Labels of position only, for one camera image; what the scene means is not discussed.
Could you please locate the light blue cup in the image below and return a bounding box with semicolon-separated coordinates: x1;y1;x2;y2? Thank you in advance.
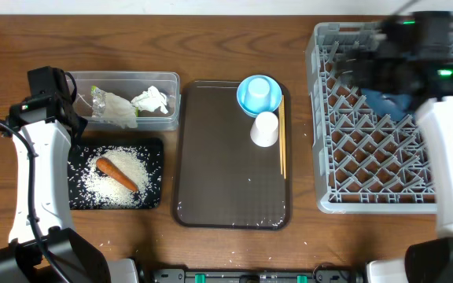
245;77;271;113

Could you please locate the white tissue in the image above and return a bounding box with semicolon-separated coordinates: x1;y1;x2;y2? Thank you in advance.
131;86;168;114

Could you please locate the white rice pile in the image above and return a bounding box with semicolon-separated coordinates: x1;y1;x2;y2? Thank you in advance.
68;145;163;208

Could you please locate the light blue bowl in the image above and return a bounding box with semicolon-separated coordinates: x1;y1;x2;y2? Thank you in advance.
237;75;282;118

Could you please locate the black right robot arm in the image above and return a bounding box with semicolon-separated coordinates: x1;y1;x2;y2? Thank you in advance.
335;11;453;282

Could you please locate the clear plastic bin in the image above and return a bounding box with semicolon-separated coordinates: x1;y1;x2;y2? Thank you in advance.
67;71;181;131

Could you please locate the orange carrot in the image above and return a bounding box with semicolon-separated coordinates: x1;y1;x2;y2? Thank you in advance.
96;157;138;192

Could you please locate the white cup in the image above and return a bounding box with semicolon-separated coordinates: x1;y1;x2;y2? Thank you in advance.
250;112;279;147

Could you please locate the black rectangular tray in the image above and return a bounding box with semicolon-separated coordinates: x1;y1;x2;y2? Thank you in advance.
67;136;164;211

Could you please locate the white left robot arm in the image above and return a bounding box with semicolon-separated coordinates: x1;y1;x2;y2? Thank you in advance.
0;94;112;282

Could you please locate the wooden chopstick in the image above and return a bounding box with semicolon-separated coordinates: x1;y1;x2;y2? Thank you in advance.
278;105;284;175
280;95;287;179

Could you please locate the foil snack wrapper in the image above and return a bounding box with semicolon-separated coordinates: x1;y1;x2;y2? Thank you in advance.
90;86;138;129

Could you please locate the brown serving tray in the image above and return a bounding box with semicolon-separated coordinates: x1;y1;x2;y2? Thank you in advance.
172;80;292;230

